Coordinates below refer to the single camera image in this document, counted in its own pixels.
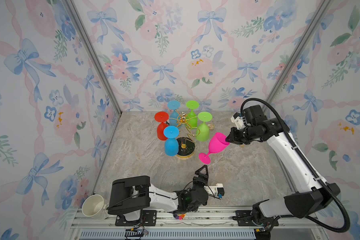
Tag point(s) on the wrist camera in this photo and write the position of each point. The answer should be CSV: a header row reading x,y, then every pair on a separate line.
x,y
217,191
239,121

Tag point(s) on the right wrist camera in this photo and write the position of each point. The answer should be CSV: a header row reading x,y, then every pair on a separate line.
x,y
239,121

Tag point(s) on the white paper cup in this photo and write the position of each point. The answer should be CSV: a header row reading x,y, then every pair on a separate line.
x,y
95,207

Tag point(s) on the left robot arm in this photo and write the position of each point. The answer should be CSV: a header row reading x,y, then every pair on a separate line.
x,y
130,196

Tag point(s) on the blue wine glass front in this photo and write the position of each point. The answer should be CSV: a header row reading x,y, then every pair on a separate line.
x,y
171,144

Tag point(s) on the red wine glass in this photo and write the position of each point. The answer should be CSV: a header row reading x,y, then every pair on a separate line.
x,y
162,118

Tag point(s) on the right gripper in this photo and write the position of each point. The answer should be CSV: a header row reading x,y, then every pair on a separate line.
x,y
233,139

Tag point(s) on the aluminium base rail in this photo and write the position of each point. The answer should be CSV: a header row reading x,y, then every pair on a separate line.
x,y
209,223

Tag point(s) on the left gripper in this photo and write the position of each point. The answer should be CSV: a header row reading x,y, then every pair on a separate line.
x,y
204,180

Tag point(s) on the rainbow flower toy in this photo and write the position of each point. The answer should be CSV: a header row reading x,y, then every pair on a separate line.
x,y
179,216

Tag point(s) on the green wine glass front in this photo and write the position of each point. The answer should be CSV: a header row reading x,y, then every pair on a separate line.
x,y
204,131

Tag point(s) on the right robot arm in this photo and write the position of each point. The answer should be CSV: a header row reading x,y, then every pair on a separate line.
x,y
312,191

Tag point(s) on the green wine glass back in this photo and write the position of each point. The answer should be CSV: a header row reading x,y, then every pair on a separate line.
x,y
191,117

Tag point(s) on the green wine glass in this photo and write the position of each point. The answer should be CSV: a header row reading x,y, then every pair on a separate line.
x,y
204,131
191,117

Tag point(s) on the gold wine glass rack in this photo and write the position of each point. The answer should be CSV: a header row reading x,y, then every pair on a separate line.
x,y
186,138

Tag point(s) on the small brown cookie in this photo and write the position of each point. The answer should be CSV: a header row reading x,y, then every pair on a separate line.
x,y
211,127

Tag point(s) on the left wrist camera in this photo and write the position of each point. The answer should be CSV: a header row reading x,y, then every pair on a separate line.
x,y
217,191

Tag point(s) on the light blue wine glass back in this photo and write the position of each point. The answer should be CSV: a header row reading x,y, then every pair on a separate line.
x,y
173,117

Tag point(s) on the magenta wine glass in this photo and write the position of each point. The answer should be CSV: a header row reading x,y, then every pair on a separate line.
x,y
216,145

